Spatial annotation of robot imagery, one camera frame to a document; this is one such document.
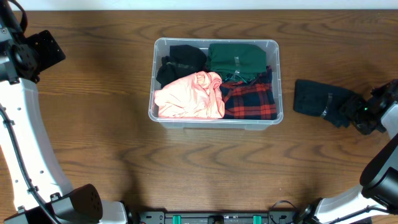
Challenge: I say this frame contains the salmon pink garment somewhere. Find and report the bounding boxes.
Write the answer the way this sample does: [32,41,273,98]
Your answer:
[154,72,225,119]

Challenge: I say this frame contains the clear plastic storage bin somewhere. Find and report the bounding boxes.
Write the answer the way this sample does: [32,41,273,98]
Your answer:
[148,37,284,131]

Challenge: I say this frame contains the dark green garment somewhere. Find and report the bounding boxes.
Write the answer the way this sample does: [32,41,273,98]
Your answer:
[206,44,267,83]

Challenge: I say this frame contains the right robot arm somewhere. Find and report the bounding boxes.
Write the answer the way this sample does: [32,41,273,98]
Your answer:
[294,80,397,223]

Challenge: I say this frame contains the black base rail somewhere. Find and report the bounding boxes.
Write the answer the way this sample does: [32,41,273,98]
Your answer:
[138,210,297,224]

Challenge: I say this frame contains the red blue plaid shirt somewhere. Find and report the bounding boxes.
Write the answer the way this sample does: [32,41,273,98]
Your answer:
[220,65,277,120]

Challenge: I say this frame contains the small black garment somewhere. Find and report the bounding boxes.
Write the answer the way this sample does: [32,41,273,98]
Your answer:
[293,80,356,128]

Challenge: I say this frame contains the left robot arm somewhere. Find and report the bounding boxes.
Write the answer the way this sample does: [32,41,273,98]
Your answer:
[1,0,128,224]

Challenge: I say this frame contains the black garment with tape band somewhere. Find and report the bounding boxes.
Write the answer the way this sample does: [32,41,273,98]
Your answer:
[156,45,207,88]

